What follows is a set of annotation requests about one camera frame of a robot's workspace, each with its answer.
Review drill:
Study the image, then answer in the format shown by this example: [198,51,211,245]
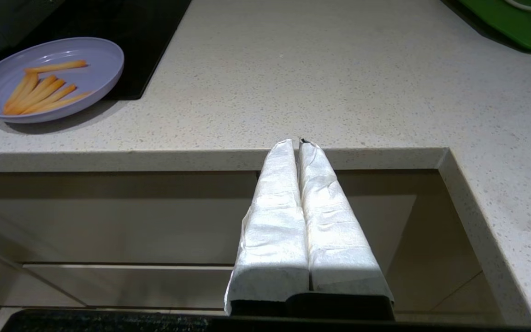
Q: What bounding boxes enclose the purple round plate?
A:
[0,37,124,124]

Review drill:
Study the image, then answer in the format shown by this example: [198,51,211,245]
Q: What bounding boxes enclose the right gripper white-wrapped left finger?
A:
[224,138,310,316]

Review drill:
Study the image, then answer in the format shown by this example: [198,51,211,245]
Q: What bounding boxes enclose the orange french fry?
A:
[30,92,92,115]
[14,84,77,115]
[21,90,84,115]
[10,80,66,115]
[7,76,58,114]
[3,75,31,111]
[5,74,39,113]
[24,60,87,74]

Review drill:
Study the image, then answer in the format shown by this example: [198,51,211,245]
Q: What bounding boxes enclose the right gripper white-wrapped right finger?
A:
[299,141,394,305]

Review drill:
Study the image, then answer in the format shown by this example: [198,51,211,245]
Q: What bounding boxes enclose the black induction cooktop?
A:
[0,0,192,101]

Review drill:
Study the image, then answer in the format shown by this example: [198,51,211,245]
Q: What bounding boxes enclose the green plastic tray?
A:
[441,0,531,52]

